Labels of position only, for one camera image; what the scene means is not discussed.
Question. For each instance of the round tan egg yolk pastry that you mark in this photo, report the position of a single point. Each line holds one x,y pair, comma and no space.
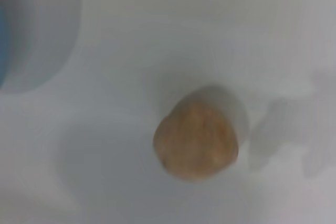
197,140

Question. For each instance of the blue bowl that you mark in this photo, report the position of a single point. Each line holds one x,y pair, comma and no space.
4,48

